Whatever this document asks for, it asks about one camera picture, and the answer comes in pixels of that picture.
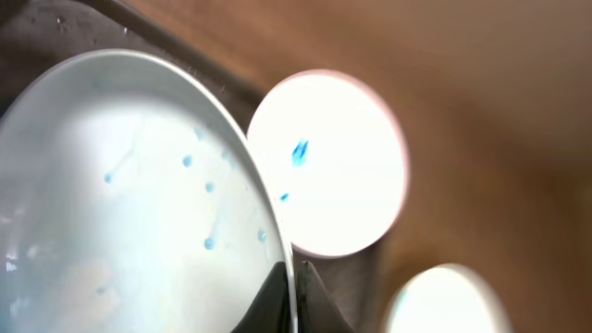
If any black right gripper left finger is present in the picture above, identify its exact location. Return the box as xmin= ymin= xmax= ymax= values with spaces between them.
xmin=232 ymin=262 xmax=291 ymax=333

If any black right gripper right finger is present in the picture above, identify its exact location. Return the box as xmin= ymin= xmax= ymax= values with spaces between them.
xmin=296 ymin=261 xmax=353 ymax=333

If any white plate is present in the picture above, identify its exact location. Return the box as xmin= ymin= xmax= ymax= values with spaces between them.
xmin=247 ymin=69 xmax=411 ymax=258
xmin=382 ymin=264 xmax=513 ymax=333
xmin=1 ymin=49 xmax=298 ymax=332

